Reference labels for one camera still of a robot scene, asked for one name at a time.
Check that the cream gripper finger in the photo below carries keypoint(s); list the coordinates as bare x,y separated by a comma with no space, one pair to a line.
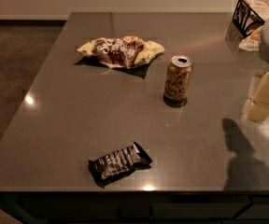
257,104

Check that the black rxbar chocolate wrapper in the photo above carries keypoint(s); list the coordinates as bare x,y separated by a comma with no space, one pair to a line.
118,164

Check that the brown chip bag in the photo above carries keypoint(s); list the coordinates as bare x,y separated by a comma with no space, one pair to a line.
121,52

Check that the orange la croix can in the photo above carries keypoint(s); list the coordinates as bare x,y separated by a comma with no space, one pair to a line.
177,77

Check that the black wire basket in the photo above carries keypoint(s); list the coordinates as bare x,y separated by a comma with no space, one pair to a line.
249,15

